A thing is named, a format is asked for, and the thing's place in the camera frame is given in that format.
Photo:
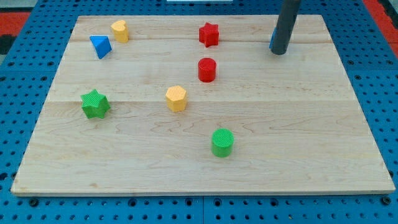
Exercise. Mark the blue cube block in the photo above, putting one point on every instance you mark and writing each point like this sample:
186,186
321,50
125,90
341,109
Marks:
272,38

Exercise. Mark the red star block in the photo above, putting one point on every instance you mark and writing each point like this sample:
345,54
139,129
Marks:
209,34

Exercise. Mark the green star block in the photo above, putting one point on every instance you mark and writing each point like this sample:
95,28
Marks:
94,104

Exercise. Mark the yellow hexagon block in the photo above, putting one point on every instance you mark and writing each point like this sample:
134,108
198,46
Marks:
176,98

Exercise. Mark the green cylinder block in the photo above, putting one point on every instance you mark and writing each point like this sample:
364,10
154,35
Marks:
222,141

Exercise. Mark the red cylinder block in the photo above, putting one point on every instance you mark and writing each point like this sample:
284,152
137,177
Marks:
206,70

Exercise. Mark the light wooden board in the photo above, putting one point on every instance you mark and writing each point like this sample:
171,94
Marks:
298,127

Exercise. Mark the yellow heart block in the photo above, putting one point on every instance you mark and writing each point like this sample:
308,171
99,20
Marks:
120,31

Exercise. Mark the blue triangular prism block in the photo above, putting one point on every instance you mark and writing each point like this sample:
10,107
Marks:
101,44

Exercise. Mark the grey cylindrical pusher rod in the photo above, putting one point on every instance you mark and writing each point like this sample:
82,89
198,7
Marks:
285,25

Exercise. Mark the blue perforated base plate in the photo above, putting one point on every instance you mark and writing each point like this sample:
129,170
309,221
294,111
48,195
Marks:
364,45

